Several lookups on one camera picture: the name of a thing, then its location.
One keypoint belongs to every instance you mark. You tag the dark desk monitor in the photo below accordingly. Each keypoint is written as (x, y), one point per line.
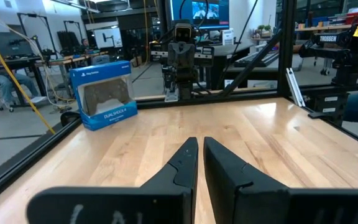
(14, 43)

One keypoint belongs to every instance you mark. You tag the black side desk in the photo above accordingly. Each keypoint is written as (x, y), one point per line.
(23, 62)

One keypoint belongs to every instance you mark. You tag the distant seated person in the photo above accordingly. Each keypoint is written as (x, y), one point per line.
(84, 43)

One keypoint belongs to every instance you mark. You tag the black office desk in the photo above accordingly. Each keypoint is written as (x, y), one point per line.
(214, 73)

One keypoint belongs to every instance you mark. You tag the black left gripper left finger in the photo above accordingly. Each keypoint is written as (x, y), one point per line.
(154, 205)

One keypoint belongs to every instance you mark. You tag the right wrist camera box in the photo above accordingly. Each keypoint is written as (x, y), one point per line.
(183, 32)

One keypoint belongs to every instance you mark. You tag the person seated at desk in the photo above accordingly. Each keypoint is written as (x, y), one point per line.
(8, 84)

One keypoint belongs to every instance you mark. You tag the computer monitor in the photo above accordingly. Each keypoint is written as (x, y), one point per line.
(219, 15)

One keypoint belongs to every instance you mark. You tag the white paper box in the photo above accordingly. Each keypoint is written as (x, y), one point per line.
(227, 37)

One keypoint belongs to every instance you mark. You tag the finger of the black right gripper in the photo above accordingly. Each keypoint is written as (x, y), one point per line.
(188, 59)
(175, 59)

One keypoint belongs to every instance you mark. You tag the white bracket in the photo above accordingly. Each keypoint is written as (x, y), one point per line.
(171, 96)

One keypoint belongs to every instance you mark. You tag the black aluminium table frame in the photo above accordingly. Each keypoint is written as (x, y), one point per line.
(286, 46)

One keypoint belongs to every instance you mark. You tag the blue DualShock controller box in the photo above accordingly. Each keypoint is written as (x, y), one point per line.
(104, 119)

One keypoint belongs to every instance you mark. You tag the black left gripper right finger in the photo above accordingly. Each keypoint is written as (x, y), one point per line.
(259, 205)

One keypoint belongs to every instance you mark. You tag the white display screen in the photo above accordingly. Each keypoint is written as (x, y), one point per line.
(113, 37)

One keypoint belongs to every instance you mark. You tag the wooden work table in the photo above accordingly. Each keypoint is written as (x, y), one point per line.
(73, 59)

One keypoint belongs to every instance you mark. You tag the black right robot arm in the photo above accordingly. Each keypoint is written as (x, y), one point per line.
(185, 82)

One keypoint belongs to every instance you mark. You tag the silver aluminium extrusion bar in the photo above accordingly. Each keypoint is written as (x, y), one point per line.
(294, 87)

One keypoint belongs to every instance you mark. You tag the small potted plants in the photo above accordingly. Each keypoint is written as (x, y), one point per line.
(263, 29)

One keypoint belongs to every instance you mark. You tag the wooden shelf with boxes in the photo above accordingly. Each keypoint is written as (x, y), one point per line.
(322, 28)

